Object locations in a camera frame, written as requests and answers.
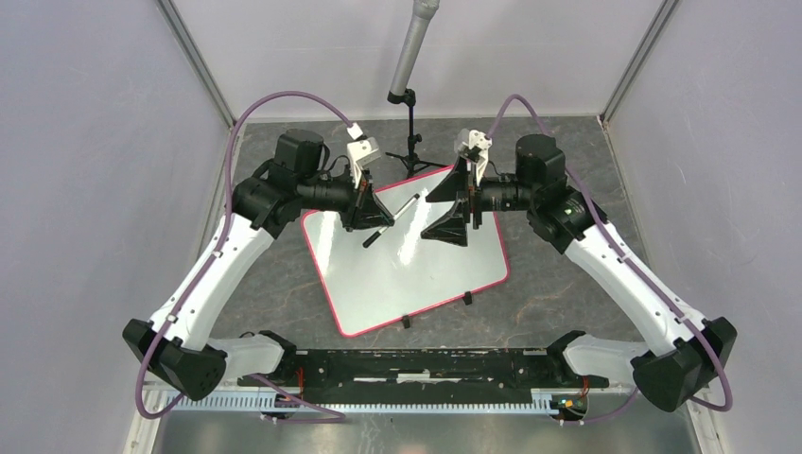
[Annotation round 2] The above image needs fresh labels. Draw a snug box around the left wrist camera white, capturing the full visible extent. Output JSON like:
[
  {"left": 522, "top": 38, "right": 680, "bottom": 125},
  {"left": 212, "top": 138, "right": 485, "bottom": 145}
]
[{"left": 346, "top": 122, "right": 381, "bottom": 188}]

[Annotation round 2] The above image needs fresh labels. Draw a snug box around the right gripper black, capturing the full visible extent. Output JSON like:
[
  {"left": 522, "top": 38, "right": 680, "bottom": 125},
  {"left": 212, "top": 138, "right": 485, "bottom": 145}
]
[{"left": 421, "top": 153, "right": 538, "bottom": 246}]

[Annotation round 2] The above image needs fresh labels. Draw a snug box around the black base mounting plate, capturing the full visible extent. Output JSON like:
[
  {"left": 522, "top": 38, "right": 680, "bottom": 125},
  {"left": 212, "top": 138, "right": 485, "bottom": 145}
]
[{"left": 267, "top": 348, "right": 609, "bottom": 405}]

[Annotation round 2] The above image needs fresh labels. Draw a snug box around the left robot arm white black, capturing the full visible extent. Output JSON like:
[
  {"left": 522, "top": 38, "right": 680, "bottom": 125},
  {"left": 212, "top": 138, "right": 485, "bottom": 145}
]
[{"left": 123, "top": 128, "right": 394, "bottom": 401}]

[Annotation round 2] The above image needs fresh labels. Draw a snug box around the slotted aluminium rail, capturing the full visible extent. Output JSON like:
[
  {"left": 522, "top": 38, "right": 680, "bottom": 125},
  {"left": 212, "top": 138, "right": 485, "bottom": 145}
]
[{"left": 174, "top": 389, "right": 558, "bottom": 416}]

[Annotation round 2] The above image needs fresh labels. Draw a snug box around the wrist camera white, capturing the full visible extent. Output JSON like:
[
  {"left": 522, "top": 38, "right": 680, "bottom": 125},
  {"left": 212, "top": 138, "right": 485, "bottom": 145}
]
[
  {"left": 454, "top": 129, "right": 493, "bottom": 184},
  {"left": 346, "top": 122, "right": 381, "bottom": 188}
]

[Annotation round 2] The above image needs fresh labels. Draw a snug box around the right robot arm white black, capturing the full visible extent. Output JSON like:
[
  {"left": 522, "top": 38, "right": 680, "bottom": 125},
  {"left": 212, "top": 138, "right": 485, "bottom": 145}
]
[{"left": 422, "top": 130, "right": 737, "bottom": 412}]

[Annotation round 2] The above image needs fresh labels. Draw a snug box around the silver microphone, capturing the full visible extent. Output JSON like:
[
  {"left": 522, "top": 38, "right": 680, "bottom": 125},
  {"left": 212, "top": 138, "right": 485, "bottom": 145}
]
[{"left": 388, "top": 0, "right": 441, "bottom": 103}]

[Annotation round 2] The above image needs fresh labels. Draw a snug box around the whiteboard with pink frame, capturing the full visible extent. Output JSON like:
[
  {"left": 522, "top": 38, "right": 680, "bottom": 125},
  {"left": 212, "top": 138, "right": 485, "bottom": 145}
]
[{"left": 301, "top": 168, "right": 510, "bottom": 338}]

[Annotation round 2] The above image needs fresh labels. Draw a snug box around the black microphone tripod stand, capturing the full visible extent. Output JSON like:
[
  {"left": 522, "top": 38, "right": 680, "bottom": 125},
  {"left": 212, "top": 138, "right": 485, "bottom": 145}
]
[{"left": 385, "top": 88, "right": 445, "bottom": 179}]

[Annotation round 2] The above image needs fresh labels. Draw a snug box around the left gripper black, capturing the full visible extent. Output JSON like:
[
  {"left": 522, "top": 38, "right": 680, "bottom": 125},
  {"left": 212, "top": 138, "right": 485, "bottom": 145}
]
[{"left": 298, "top": 162, "right": 394, "bottom": 233}]

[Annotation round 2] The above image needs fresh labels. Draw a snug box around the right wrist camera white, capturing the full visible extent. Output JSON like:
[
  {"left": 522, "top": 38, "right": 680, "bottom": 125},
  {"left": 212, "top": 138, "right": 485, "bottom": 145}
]
[{"left": 454, "top": 129, "right": 493, "bottom": 184}]

